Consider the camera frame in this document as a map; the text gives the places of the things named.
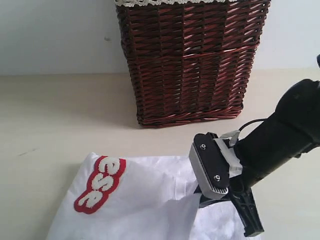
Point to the dark red wicker basket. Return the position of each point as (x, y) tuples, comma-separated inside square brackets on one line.
[(190, 63)]

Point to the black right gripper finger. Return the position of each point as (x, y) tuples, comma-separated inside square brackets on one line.
[(245, 205), (212, 195)]

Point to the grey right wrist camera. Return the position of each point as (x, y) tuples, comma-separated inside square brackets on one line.
[(209, 166)]

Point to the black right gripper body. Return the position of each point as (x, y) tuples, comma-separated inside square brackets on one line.
[(223, 180)]

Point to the white t-shirt red logo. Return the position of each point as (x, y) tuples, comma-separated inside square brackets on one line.
[(140, 198)]

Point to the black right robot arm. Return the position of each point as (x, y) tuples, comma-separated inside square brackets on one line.
[(291, 130)]

